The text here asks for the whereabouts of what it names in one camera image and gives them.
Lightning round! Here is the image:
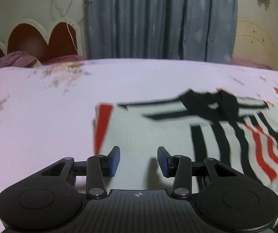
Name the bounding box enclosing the purple pillow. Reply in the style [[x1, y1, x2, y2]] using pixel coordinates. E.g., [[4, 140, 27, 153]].
[[0, 51, 43, 80]]

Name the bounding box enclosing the striped red black white garment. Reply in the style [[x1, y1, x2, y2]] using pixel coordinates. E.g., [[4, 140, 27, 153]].
[[94, 90, 278, 189]]

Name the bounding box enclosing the red white heart headboard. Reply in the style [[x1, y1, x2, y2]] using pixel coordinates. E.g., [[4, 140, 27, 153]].
[[0, 18, 83, 63]]

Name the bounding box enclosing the white hanging cable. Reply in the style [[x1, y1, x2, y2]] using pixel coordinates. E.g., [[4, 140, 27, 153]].
[[50, 0, 80, 54]]

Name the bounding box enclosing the pink floral bed sheet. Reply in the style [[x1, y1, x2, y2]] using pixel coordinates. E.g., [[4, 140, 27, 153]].
[[0, 59, 278, 232]]

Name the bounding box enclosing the blue grey curtain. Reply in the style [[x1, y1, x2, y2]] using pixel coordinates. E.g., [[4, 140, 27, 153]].
[[88, 0, 237, 64]]

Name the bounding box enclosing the cream rounded bed footboard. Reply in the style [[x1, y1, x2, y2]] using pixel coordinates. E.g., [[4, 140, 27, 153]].
[[233, 19, 278, 70]]

